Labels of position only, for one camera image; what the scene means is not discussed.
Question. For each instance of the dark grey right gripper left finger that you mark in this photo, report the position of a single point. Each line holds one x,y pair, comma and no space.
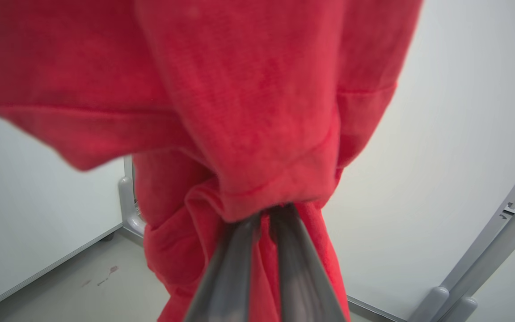
226,273

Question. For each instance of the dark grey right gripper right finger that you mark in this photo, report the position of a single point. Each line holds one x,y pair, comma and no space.
302,273

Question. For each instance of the red garment with striped trim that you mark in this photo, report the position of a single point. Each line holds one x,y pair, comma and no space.
248,103

